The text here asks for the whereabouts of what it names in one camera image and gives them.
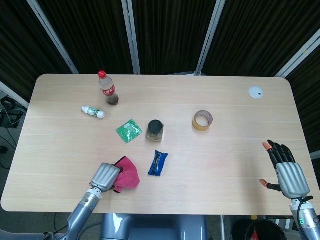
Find green foil packet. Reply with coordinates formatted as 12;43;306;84
115;118;144;144

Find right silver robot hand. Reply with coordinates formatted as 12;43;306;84
259;139;312;200

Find pink cloth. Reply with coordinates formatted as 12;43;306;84
112;155;141;194

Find grey partition frame post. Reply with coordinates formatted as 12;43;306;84
0;81;30;110
121;0;142;75
26;0;80;75
273;32;320;78
193;0;228;76

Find black trash bin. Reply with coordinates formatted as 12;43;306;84
231;218;291;240

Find yellow tape roll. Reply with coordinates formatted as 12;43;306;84
191;109;214;133

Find small white green bottle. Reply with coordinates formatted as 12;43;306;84
81;105;106;120

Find white round cable grommet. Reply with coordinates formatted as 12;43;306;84
248;85;264;99

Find blue snack packet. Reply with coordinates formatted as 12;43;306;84
147;149;169;177

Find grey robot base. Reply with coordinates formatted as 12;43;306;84
100;213;208;240

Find jar with black lid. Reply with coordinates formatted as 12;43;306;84
145;119;165;144

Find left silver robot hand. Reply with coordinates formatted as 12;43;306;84
89;162;126;193

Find cola bottle with red cap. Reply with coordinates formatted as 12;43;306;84
97;70;120;106

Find black cables on floor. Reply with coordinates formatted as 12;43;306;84
0;91;27;130

